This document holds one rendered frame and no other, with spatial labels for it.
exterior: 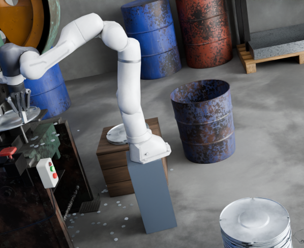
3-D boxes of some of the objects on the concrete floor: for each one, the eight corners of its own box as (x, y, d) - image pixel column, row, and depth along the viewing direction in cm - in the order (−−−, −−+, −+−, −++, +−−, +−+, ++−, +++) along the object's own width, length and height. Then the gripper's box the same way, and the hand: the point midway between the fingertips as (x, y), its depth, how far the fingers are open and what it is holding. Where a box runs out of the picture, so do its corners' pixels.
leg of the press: (99, 196, 261) (58, 72, 224) (96, 206, 250) (52, 78, 213) (-22, 213, 275) (-80, 99, 238) (-30, 224, 265) (-92, 106, 227)
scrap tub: (234, 132, 300) (226, 75, 280) (242, 160, 262) (233, 96, 242) (182, 140, 306) (170, 85, 286) (182, 169, 268) (168, 107, 249)
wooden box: (167, 158, 286) (157, 116, 272) (168, 187, 252) (157, 141, 237) (115, 168, 290) (103, 127, 276) (109, 197, 256) (95, 153, 242)
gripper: (5, 90, 172) (16, 131, 187) (31, 79, 179) (40, 119, 194) (-3, 83, 176) (9, 124, 191) (23, 73, 184) (32, 113, 198)
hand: (23, 116), depth 190 cm, fingers closed
